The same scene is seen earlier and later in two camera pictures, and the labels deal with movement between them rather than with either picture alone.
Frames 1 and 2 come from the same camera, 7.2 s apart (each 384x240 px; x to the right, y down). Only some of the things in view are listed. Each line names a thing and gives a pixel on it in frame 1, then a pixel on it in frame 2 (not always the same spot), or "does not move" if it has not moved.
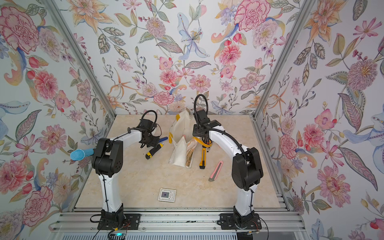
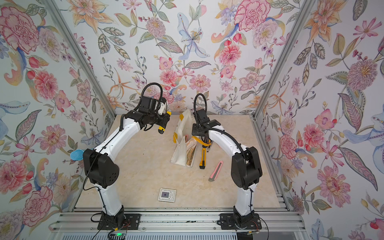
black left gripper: x=155 y=141 -> x=163 y=121
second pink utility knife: x=215 y=173 does not move
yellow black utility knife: x=149 y=154 -> x=161 y=130
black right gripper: x=196 y=133 does not move
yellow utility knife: x=203 y=164 does not move
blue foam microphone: x=78 y=154 does not move
